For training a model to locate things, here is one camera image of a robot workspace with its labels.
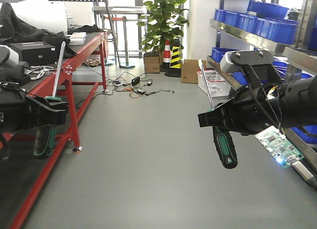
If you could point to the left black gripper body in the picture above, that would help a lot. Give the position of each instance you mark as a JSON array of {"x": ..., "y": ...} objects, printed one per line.
[{"x": 19, "y": 111}]

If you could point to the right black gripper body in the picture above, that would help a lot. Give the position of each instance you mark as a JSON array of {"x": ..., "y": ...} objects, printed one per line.
[{"x": 247, "y": 111}]

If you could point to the green black screwdriver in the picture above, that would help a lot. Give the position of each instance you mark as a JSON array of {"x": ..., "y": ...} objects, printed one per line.
[
  {"x": 45, "y": 136},
  {"x": 222, "y": 139}
]

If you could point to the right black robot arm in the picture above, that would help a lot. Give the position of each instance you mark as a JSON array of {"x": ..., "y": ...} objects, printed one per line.
[{"x": 295, "y": 103}]

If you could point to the white plastic basket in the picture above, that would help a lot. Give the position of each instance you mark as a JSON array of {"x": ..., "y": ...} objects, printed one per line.
[{"x": 218, "y": 86}]

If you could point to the right green circuit board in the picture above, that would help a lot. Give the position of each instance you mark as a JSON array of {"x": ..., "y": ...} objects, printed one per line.
[{"x": 280, "y": 148}]

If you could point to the black box on table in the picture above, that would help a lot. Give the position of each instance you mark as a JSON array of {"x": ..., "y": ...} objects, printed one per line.
[{"x": 35, "y": 53}]

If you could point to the brown cardboard box on floor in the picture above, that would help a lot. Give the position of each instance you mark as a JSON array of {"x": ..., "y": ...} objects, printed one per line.
[{"x": 189, "y": 68}]

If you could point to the yellow black traffic cone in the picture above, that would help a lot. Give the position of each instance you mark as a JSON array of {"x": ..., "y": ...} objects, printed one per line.
[{"x": 175, "y": 63}]

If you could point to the red white traffic cone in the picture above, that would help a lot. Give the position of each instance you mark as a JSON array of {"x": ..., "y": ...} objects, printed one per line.
[{"x": 166, "y": 56}]

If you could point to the green potted plant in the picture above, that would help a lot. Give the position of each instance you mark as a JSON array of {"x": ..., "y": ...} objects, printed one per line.
[{"x": 165, "y": 20}]

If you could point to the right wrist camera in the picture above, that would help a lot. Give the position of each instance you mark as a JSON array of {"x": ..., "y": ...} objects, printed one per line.
[{"x": 256, "y": 66}]

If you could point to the red frame work table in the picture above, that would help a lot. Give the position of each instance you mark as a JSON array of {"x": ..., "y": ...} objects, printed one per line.
[{"x": 21, "y": 176}]

